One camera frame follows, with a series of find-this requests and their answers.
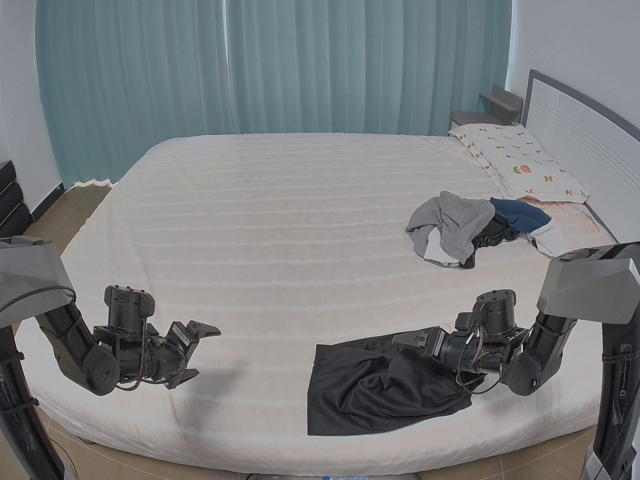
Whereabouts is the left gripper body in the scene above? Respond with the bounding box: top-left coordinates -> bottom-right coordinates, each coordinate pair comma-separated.
159,343 -> 200,387

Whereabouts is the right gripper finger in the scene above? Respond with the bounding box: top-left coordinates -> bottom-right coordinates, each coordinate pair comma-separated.
392,330 -> 431,350

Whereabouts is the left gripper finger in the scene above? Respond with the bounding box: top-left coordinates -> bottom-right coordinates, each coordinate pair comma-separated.
187,320 -> 222,342
167,368 -> 200,392

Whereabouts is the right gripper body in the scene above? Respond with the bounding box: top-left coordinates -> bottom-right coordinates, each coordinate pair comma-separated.
442,335 -> 471,369

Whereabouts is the black T-shirt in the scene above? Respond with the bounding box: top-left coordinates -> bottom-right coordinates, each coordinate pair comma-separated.
306,332 -> 473,437

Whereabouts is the pile of clothes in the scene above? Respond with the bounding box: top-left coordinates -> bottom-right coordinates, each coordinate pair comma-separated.
405,191 -> 570,270

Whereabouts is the bed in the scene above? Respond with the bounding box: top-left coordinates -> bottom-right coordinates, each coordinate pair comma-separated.
22,69 -> 640,469

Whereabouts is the white printed pillow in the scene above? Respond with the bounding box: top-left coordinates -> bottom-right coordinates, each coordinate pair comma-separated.
447,123 -> 590,204

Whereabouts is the black chest of drawers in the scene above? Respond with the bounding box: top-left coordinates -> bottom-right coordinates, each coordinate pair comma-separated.
0,160 -> 32,239

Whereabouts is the grey bedside table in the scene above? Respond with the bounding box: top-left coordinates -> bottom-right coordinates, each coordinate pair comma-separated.
450,85 -> 524,126

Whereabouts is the blue-green curtain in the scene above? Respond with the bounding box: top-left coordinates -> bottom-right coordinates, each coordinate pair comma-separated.
227,0 -> 513,136
36,0 -> 236,189

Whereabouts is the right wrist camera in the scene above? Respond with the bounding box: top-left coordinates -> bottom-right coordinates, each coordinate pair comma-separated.
425,328 -> 447,361

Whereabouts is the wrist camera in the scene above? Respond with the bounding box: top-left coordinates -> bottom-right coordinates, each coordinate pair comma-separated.
425,328 -> 447,361
171,321 -> 201,357

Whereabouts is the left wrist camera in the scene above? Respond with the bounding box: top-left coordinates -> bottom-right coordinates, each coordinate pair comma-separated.
171,321 -> 201,357

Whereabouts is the black cable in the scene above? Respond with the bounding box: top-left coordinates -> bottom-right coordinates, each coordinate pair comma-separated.
0,286 -> 77,319

